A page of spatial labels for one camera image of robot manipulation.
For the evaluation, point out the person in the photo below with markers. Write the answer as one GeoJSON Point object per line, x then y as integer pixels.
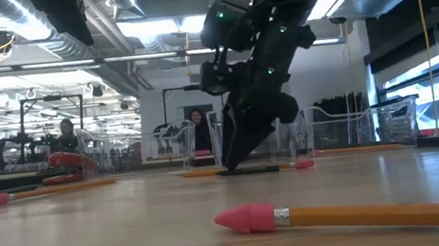
{"type": "Point", "coordinates": [67, 137]}
{"type": "Point", "coordinates": [200, 129]}

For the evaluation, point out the green marker pink tip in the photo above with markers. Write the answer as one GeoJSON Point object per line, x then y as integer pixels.
{"type": "Point", "coordinates": [259, 169]}

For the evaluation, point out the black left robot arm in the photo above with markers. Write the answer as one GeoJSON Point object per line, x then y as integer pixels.
{"type": "Point", "coordinates": [61, 16]}

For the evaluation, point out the orange pencil pink cap eraser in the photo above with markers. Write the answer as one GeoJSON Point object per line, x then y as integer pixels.
{"type": "Point", "coordinates": [357, 149]}
{"type": "Point", "coordinates": [64, 187]}
{"type": "Point", "coordinates": [382, 216]}
{"type": "Point", "coordinates": [200, 173]}

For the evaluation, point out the red stapler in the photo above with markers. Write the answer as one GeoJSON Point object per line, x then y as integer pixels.
{"type": "Point", "coordinates": [69, 160]}

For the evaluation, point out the wide clear plastic bin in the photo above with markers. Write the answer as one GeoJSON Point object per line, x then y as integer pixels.
{"type": "Point", "coordinates": [92, 147]}

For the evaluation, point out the black gantry frame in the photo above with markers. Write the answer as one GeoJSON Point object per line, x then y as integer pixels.
{"type": "Point", "coordinates": [48, 98]}
{"type": "Point", "coordinates": [181, 88]}

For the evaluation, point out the black ceiling dome camera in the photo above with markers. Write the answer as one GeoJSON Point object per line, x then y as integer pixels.
{"type": "Point", "coordinates": [338, 20]}

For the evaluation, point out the long ceiling light fixture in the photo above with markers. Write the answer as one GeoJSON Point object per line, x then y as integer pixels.
{"type": "Point", "coordinates": [140, 57]}

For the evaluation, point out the narrow clear plastic bin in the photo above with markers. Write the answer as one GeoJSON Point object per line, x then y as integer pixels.
{"type": "Point", "coordinates": [295, 139]}

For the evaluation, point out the grey square wall vent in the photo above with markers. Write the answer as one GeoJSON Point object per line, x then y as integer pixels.
{"type": "Point", "coordinates": [193, 78]}

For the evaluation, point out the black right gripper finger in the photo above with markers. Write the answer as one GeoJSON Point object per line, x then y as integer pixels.
{"type": "Point", "coordinates": [227, 139]}
{"type": "Point", "coordinates": [254, 129]}

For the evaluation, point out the black storage rack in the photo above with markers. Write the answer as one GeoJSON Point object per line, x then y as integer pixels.
{"type": "Point", "coordinates": [338, 100]}

